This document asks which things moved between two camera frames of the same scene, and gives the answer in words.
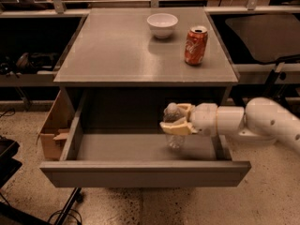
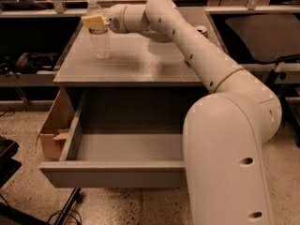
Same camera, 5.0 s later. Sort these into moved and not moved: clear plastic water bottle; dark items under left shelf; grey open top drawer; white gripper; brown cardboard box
Moved: white gripper; clear plastic water bottle
Not moved: grey open top drawer; brown cardboard box; dark items under left shelf
